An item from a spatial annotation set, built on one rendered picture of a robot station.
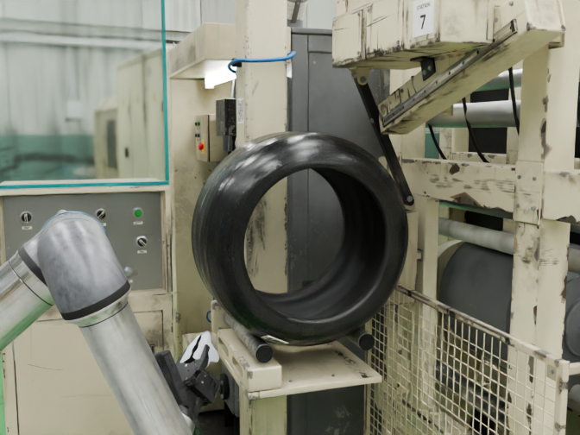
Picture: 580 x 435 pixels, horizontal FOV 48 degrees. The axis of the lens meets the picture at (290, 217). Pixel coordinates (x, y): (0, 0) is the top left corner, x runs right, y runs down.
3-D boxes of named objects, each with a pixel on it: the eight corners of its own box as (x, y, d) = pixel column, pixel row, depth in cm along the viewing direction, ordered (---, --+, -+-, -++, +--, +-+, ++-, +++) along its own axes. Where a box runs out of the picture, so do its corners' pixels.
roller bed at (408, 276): (349, 292, 221) (349, 205, 217) (387, 288, 225) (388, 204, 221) (374, 306, 202) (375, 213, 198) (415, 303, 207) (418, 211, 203)
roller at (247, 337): (236, 306, 193) (241, 319, 194) (222, 312, 191) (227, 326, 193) (270, 343, 160) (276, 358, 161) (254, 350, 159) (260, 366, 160)
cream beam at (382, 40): (329, 68, 193) (330, 18, 191) (404, 71, 201) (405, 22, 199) (438, 42, 136) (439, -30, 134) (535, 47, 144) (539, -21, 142)
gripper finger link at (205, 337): (219, 343, 149) (205, 377, 143) (204, 328, 147) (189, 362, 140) (230, 341, 148) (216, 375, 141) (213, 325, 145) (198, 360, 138)
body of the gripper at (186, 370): (198, 383, 146) (179, 431, 138) (173, 362, 142) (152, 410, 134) (223, 379, 142) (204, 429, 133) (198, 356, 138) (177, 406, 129)
